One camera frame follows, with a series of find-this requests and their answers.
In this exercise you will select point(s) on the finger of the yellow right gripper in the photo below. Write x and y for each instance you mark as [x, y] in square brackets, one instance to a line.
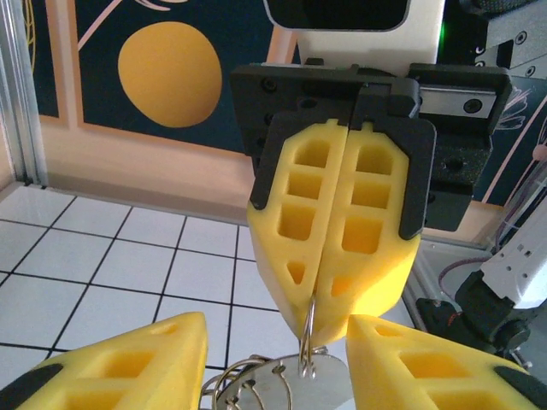
[384, 273]
[273, 252]

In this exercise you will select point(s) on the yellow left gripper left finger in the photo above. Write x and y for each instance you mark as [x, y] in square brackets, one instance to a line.
[162, 341]

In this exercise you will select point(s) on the aluminium corner post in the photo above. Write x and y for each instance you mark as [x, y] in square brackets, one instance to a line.
[21, 94]

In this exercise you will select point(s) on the aluminium side rail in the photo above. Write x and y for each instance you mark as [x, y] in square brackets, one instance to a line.
[453, 245]

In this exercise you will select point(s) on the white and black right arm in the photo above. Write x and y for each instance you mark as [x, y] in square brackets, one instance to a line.
[513, 273]

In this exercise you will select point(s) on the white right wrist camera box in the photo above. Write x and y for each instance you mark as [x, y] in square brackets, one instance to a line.
[363, 47]

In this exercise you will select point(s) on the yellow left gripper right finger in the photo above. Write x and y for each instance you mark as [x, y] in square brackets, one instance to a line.
[393, 376]

